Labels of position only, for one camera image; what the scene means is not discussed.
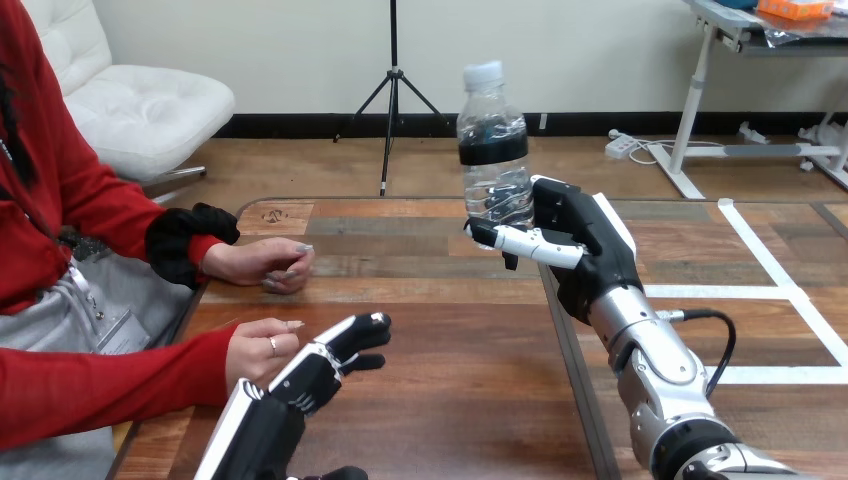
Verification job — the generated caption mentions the black cable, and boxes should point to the black cable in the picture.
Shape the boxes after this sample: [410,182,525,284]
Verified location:
[658,308,738,400]

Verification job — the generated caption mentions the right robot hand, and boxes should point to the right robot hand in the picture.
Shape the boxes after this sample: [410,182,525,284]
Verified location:
[464,174,645,326]

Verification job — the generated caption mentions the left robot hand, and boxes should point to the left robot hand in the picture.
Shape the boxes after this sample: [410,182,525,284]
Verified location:
[193,312,393,480]

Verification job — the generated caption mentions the white desk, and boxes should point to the white desk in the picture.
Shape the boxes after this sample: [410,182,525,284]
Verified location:
[646,0,848,201]

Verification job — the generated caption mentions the person's hand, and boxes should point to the person's hand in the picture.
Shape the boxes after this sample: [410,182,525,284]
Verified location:
[200,237,316,296]
[225,318,307,397]

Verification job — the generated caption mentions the white power strip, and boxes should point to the white power strip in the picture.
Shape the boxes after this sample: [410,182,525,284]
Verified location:
[604,133,639,161]

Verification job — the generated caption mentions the clear water bottle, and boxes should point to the clear water bottle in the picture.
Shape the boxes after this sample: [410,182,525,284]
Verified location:
[455,60,537,252]

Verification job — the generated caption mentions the black tripod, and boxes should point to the black tripod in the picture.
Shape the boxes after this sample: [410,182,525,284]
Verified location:
[333,0,454,198]

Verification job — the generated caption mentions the orange thing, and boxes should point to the orange thing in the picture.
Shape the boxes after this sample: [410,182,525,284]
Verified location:
[757,0,836,21]

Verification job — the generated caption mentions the white cushioned chair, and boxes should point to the white cushioned chair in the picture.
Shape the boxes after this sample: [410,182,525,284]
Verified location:
[22,0,237,204]

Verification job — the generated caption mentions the person's body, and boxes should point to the person's body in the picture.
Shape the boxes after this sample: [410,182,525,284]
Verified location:
[0,0,200,480]

